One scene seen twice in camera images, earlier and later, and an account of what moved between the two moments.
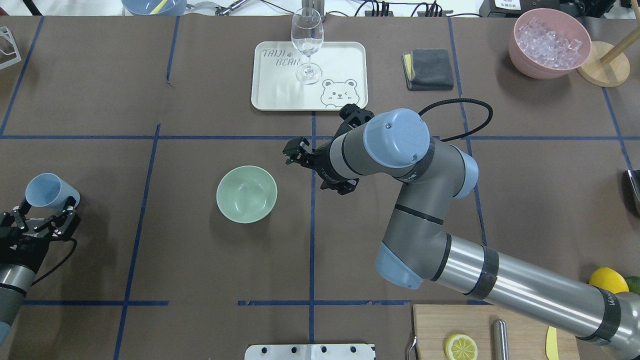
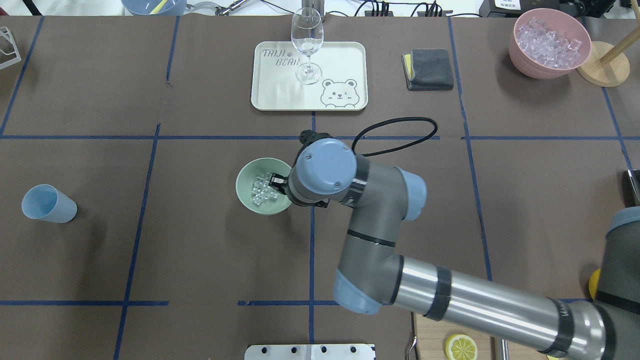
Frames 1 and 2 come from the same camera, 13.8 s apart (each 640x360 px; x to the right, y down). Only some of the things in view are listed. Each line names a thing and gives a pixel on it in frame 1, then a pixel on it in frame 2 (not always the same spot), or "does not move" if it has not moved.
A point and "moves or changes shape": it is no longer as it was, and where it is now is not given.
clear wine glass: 307,31 does not move
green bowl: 246,194 to 244,182
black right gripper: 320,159 to 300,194
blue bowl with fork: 155,8 does not move
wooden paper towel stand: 607,66 does not move
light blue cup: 46,189 moves or changes shape
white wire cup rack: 4,30 does not move
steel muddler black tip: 500,338 does not move
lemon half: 460,347 does not move
